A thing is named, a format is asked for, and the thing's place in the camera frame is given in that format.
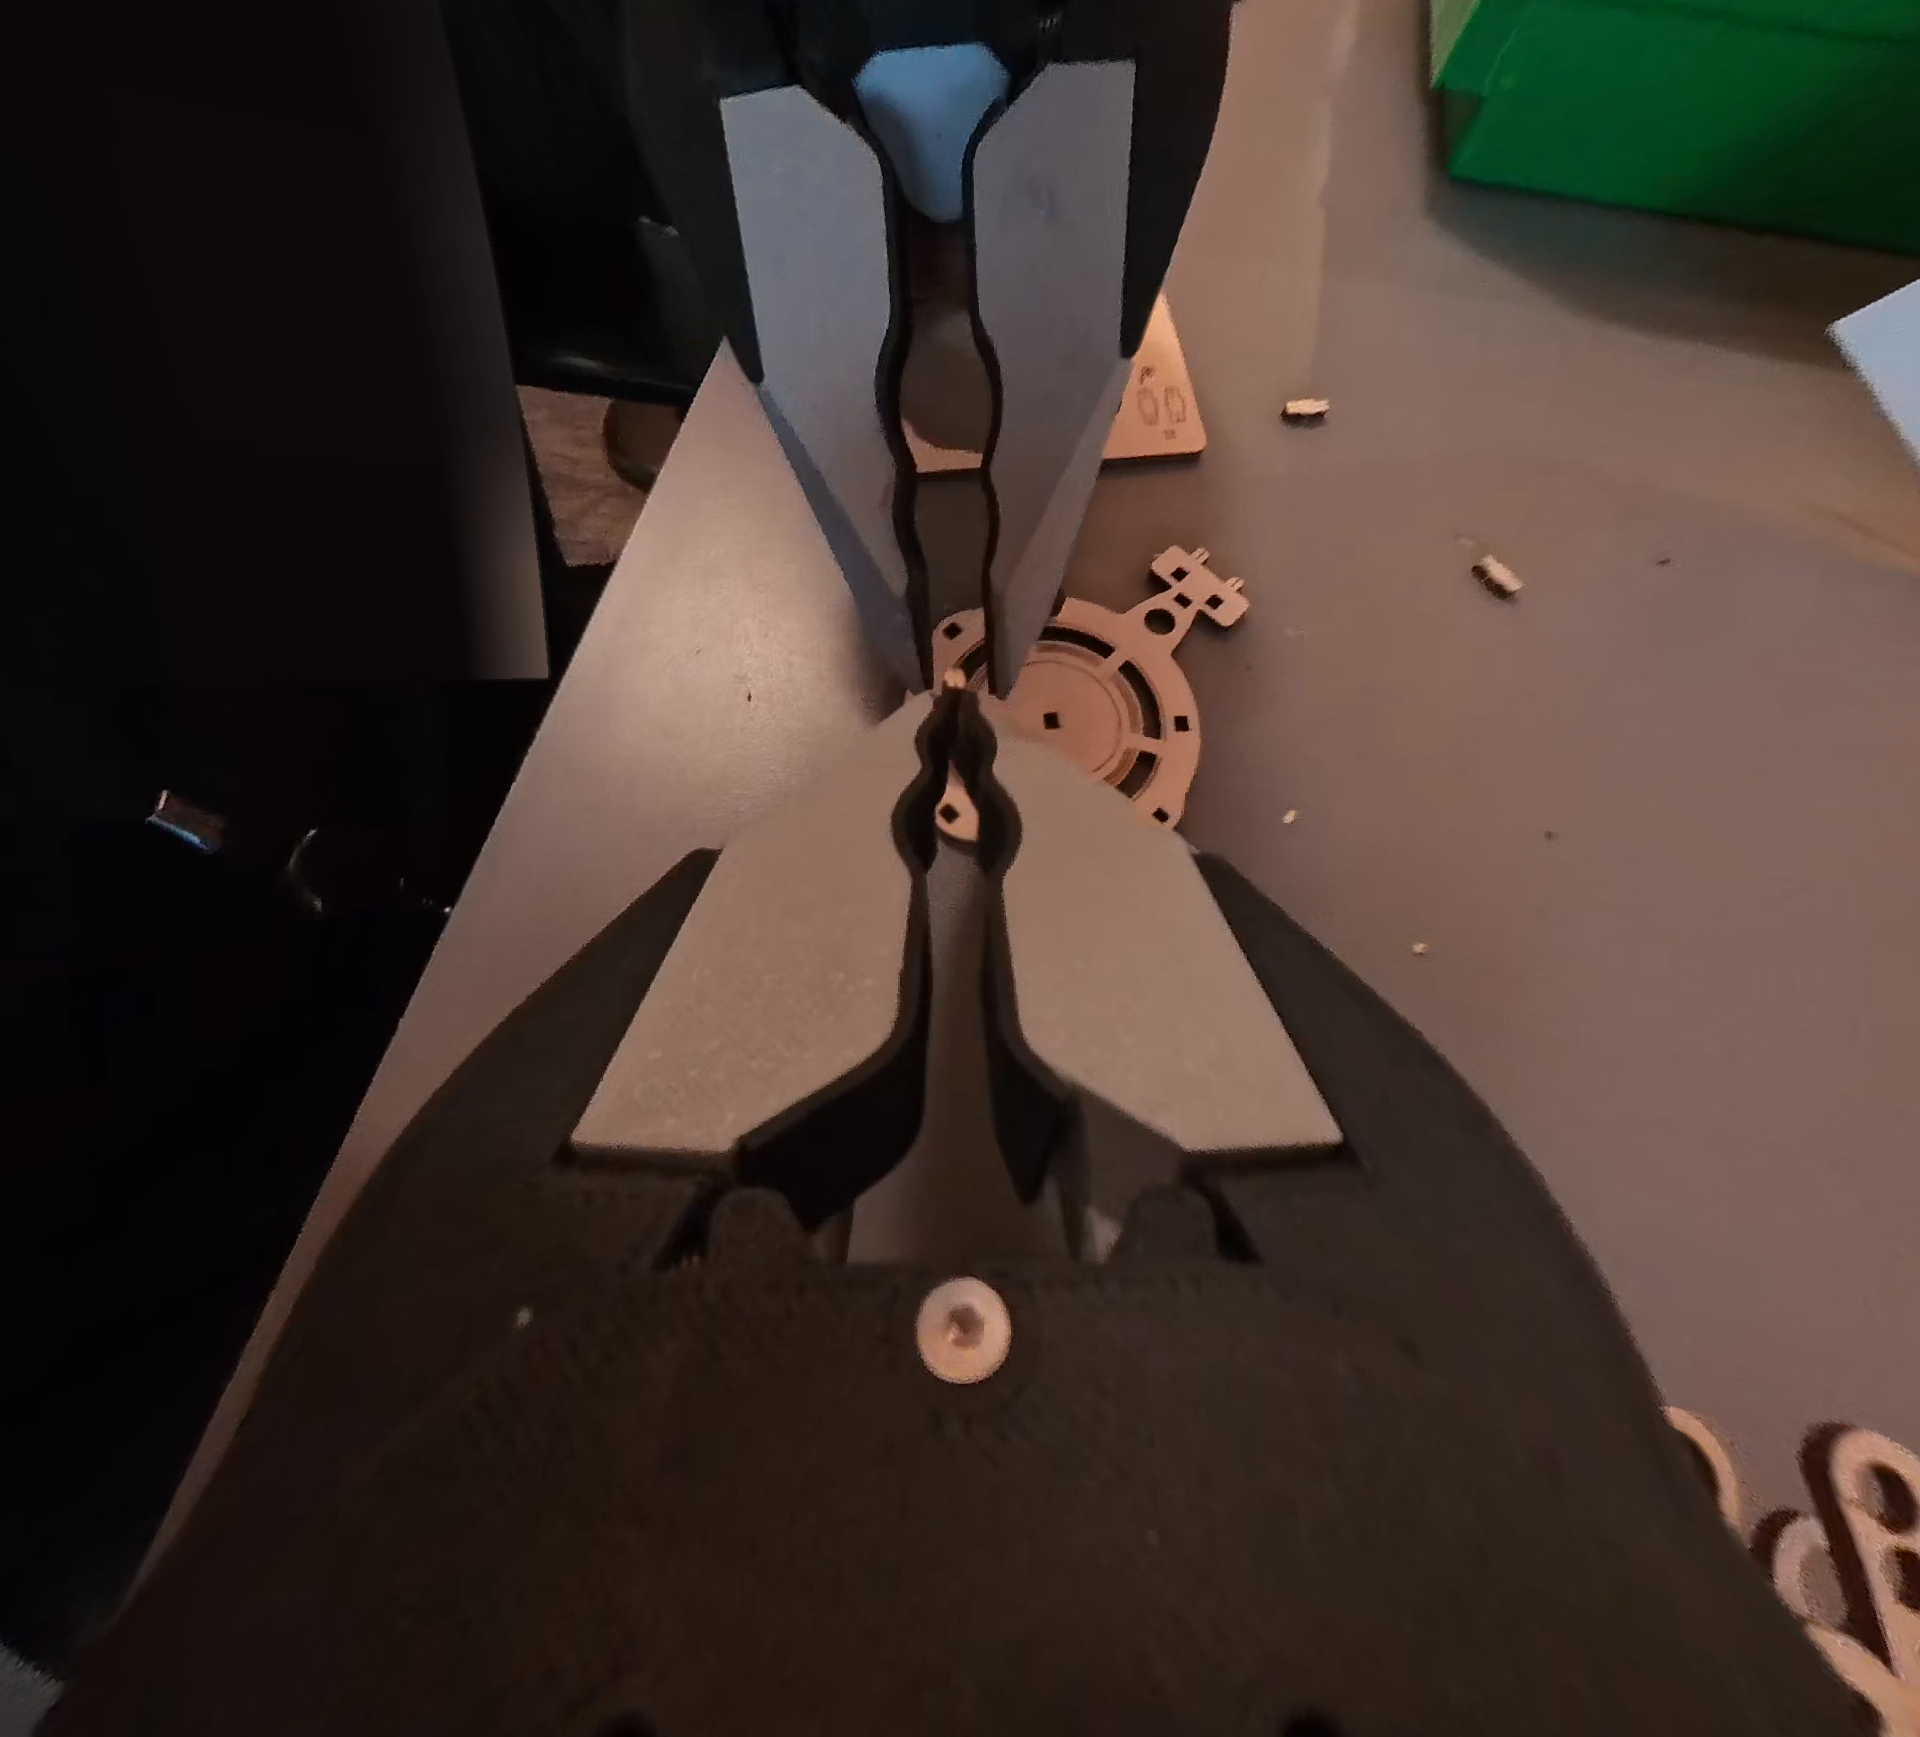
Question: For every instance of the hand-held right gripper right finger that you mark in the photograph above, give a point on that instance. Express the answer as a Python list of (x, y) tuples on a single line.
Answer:
[(1154, 1003)]

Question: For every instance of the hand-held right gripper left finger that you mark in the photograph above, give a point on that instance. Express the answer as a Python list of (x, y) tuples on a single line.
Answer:
[(751, 1003)]

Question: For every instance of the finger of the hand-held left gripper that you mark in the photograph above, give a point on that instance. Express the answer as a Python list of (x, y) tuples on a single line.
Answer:
[(1058, 297), (811, 297)]

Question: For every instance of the assembled wooden loop model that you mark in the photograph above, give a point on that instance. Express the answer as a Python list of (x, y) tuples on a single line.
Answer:
[(1779, 1572)]

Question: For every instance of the wooden sheet with peg outlines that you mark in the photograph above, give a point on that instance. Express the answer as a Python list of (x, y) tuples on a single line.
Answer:
[(1162, 412)]

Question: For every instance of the green plastic bin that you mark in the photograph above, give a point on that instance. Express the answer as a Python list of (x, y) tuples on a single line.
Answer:
[(1681, 103)]

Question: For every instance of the folded paper instruction leaflet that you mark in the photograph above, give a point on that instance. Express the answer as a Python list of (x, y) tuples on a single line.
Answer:
[(1890, 373)]

